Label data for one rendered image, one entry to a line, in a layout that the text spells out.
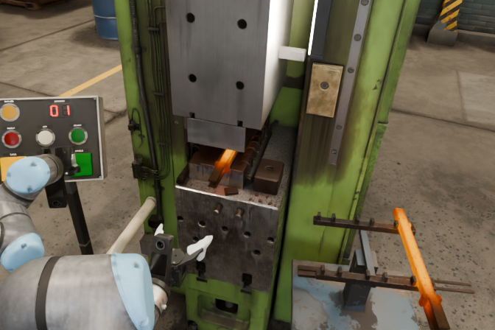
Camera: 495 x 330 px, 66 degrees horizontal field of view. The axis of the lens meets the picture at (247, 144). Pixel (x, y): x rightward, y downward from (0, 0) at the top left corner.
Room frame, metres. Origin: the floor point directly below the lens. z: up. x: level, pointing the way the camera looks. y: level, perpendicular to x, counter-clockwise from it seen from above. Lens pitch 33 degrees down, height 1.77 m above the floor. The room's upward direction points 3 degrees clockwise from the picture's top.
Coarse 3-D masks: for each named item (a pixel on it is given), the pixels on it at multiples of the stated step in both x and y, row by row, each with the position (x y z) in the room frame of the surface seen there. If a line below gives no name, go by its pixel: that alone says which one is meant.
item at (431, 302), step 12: (396, 216) 0.92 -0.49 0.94; (408, 228) 0.86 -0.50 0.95; (408, 240) 0.81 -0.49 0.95; (408, 252) 0.77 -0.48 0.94; (420, 264) 0.72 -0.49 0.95; (420, 276) 0.68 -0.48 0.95; (420, 288) 0.65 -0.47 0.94; (432, 288) 0.64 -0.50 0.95; (420, 300) 0.62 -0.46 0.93; (432, 300) 0.60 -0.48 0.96; (432, 312) 0.58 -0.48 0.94; (432, 324) 0.56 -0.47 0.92; (444, 324) 0.54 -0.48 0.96
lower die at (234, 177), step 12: (264, 132) 1.36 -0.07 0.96; (252, 144) 1.21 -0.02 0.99; (204, 156) 1.13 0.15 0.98; (216, 156) 1.12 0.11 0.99; (240, 156) 1.13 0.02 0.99; (192, 168) 1.08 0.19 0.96; (204, 168) 1.07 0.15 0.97; (228, 168) 1.05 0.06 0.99; (240, 168) 1.06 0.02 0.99; (204, 180) 1.07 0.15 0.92; (228, 180) 1.05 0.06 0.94; (240, 180) 1.04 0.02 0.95
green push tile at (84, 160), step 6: (78, 156) 1.02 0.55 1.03; (84, 156) 1.02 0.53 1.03; (90, 156) 1.02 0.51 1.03; (78, 162) 1.01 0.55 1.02; (84, 162) 1.01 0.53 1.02; (90, 162) 1.01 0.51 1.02; (84, 168) 1.00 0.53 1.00; (90, 168) 1.00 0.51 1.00; (78, 174) 0.99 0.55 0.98; (84, 174) 0.99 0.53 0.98; (90, 174) 0.99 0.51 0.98
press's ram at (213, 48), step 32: (192, 0) 1.08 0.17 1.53; (224, 0) 1.06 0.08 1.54; (256, 0) 1.04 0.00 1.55; (288, 0) 1.31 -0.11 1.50; (192, 32) 1.08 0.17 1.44; (224, 32) 1.06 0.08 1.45; (256, 32) 1.04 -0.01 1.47; (288, 32) 1.38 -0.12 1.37; (192, 64) 1.08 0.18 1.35; (224, 64) 1.06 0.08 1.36; (256, 64) 1.04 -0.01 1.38; (192, 96) 1.08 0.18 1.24; (224, 96) 1.06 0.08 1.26; (256, 96) 1.03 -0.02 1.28; (256, 128) 1.03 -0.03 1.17
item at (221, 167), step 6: (228, 150) 1.14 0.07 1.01; (222, 156) 1.10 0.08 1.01; (228, 156) 1.10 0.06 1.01; (216, 162) 1.05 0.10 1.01; (222, 162) 1.06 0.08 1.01; (228, 162) 1.08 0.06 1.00; (216, 168) 1.02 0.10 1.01; (222, 168) 1.03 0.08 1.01; (216, 174) 0.99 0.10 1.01; (222, 174) 1.02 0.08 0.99; (210, 180) 0.96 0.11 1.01; (216, 180) 0.96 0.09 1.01; (210, 186) 0.96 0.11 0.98; (216, 186) 0.96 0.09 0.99
